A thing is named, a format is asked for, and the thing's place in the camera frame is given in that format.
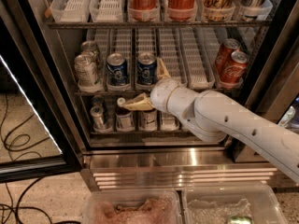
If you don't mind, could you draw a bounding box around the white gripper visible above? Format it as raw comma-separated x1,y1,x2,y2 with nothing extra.
119,57,179,114

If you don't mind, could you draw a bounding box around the blue pepsi can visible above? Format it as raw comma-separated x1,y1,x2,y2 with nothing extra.
137,52,157,85
107,52,128,86

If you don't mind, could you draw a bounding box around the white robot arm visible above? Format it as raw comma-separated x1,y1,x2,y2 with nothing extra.
119,60,299,183

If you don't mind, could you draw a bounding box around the slim silver can rear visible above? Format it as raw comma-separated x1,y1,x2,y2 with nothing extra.
92,95,107,114

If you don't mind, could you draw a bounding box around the slim silver can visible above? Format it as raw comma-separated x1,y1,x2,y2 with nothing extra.
90,105,107,130
92,95,107,114

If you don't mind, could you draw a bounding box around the slim silver can front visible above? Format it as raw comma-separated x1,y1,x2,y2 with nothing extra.
90,105,107,130

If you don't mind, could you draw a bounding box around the silver can front left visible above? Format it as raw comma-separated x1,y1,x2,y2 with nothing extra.
74,54,99,87

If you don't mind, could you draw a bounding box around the silver can rear left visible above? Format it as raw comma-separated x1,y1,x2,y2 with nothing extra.
80,40,100,64

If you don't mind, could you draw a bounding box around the red coke can front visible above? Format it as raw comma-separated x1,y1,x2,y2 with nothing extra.
221,51,248,84

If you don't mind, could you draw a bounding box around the red coke can rear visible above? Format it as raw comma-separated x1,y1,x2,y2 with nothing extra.
214,38,240,75

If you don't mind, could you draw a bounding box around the steel fridge cabinet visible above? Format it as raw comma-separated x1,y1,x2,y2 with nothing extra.
0,0,299,192

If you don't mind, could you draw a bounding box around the open glass fridge door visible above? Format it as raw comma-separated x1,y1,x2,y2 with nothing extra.
1,0,83,182

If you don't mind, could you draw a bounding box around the green can in bin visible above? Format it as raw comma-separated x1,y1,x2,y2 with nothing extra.
227,217,253,224

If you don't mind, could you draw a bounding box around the brown bottle right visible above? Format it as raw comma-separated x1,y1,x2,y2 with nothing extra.
140,109,157,131

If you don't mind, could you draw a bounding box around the brown bottle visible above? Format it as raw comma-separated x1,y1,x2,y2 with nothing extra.
140,109,157,131
116,97,135,131

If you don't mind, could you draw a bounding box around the brown bottle left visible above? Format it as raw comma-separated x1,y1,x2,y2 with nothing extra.
116,97,135,131

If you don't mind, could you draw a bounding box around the clear plastic bin right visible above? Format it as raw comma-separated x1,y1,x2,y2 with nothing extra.
181,183,288,224

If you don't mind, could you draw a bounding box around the clear plastic bin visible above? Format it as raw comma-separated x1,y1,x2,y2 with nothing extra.
81,189,182,224
181,183,288,224

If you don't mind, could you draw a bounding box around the clear plastic bin left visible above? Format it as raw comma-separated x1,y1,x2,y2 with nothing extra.
81,189,182,224

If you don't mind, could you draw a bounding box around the black floor cable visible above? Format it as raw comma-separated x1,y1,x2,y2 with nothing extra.
0,93,82,224

